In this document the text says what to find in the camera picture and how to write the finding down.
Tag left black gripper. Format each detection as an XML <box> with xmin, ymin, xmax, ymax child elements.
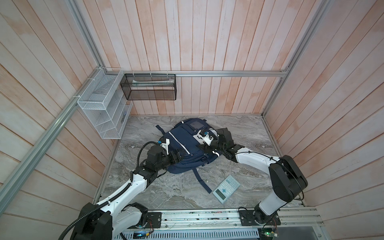
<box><xmin>155</xmin><ymin>148</ymin><xmax>186</xmax><ymax>171</ymax></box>

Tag navy blue student backpack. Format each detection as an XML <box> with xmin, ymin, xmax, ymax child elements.
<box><xmin>156</xmin><ymin>118</ymin><xmax>221</xmax><ymax>194</ymax></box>

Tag teal calculator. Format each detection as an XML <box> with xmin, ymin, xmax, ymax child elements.
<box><xmin>213</xmin><ymin>175</ymin><xmax>241</xmax><ymax>204</ymax></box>

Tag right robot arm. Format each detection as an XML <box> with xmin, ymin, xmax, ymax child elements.
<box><xmin>197</xmin><ymin>128</ymin><xmax>308</xmax><ymax>224</ymax></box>

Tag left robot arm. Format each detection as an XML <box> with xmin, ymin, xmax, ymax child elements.
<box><xmin>59</xmin><ymin>145</ymin><xmax>183</xmax><ymax>240</ymax></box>

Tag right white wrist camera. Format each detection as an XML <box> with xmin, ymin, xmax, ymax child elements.
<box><xmin>199</xmin><ymin>129</ymin><xmax>218</xmax><ymax>146</ymax></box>

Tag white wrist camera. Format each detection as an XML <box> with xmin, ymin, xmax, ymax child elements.
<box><xmin>158</xmin><ymin>138</ymin><xmax>170</xmax><ymax>155</ymax></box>
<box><xmin>199</xmin><ymin>129</ymin><xmax>218</xmax><ymax>146</ymax></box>

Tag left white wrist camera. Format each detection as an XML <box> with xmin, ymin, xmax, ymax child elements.
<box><xmin>158</xmin><ymin>138</ymin><xmax>170</xmax><ymax>155</ymax></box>

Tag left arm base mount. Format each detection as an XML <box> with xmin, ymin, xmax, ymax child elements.
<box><xmin>120</xmin><ymin>203</ymin><xmax>162</xmax><ymax>229</ymax></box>

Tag black mesh wire basket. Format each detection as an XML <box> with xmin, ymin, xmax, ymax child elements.
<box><xmin>120</xmin><ymin>73</ymin><xmax>177</xmax><ymax>101</ymax></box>

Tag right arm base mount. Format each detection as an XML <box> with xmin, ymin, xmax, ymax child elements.
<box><xmin>238</xmin><ymin>206</ymin><xmax>281</xmax><ymax>226</ymax></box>

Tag white wire shelf rack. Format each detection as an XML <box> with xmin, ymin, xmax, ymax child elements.
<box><xmin>78</xmin><ymin>68</ymin><xmax>132</xmax><ymax>140</ymax></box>

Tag aluminium frame horizontal bar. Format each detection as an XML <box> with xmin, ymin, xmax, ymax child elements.
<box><xmin>122</xmin><ymin>70</ymin><xmax>288</xmax><ymax>78</ymax></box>

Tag aluminium mounting rail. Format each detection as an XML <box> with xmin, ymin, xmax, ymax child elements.
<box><xmin>125</xmin><ymin>207</ymin><xmax>324</xmax><ymax>231</ymax></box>

